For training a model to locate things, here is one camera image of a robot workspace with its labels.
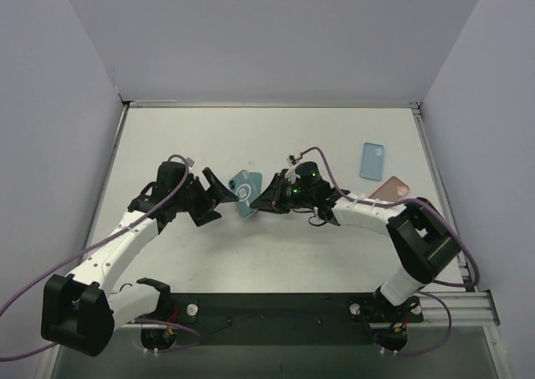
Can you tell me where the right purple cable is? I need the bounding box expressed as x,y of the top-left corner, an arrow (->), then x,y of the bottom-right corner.
292,146 -> 480,357

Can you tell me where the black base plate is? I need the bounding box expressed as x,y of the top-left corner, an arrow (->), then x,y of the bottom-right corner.
141,293 -> 423,348

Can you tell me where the aluminium front rail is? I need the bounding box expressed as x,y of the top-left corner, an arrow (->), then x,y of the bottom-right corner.
367,291 -> 501,329

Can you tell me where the light blue phone case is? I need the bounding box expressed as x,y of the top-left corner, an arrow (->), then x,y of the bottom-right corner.
359,142 -> 385,182

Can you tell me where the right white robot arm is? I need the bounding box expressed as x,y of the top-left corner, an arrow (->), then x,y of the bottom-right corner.
251,161 -> 461,307

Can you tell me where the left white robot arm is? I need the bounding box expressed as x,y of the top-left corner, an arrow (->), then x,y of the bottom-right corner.
41,160 -> 238,356

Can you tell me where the pink phone case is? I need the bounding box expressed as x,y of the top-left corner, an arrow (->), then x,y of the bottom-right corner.
369,176 -> 410,202

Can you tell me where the dark teal phone case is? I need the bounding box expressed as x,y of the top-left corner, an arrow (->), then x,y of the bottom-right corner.
228,170 -> 262,219

